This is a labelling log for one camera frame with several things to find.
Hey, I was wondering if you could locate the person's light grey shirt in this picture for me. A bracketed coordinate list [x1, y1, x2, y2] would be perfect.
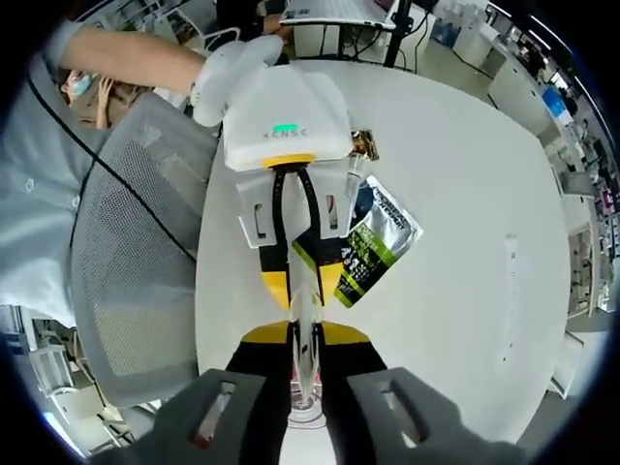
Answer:
[0, 18, 115, 316]

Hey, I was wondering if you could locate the gold brown skincare sachet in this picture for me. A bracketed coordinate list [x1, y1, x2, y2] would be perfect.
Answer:
[350, 128, 380, 162]

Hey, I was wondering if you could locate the white skincare tube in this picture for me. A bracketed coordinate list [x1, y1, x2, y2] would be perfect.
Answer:
[289, 239, 325, 388]

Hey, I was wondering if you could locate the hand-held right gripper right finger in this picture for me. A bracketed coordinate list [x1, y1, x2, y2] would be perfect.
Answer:
[317, 322, 529, 465]

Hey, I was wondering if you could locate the white table socket strip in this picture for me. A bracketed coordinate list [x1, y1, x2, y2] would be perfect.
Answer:
[501, 232, 523, 367]

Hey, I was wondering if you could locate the person's left hand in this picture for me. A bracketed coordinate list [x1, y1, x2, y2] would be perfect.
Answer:
[190, 36, 286, 128]

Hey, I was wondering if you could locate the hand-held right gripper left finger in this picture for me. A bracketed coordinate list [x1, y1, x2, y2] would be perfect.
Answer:
[89, 319, 296, 465]

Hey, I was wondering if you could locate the green black silver skincare sachet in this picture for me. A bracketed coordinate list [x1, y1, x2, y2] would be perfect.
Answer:
[333, 173, 425, 310]

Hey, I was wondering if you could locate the blue storage box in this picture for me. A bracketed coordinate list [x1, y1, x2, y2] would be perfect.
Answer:
[541, 85, 574, 128]

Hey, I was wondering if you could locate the grey mesh office chair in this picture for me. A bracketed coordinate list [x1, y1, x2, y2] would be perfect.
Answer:
[71, 91, 220, 409]

